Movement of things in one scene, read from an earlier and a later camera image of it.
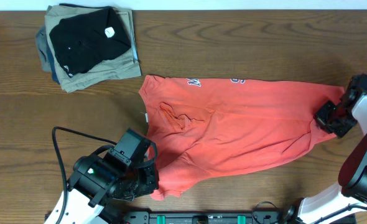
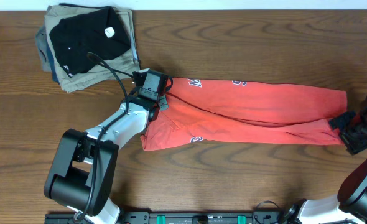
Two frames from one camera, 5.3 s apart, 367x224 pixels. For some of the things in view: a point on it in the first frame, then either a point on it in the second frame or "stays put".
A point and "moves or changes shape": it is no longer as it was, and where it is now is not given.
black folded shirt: (81, 41) stays put
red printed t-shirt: (205, 129) moves or changes shape
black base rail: (200, 218) stays put
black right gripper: (320, 119) → (353, 147)
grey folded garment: (43, 50) stays put
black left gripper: (153, 182) → (164, 102)
